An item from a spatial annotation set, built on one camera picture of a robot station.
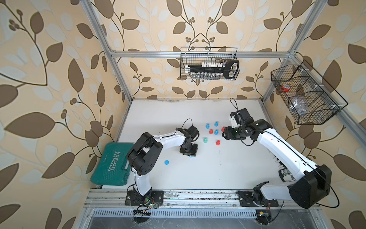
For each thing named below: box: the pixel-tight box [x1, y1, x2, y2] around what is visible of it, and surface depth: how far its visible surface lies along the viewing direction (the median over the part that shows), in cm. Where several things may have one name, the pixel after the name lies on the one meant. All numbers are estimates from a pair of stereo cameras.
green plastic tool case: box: [90, 142, 134, 187], surface depth 81 cm
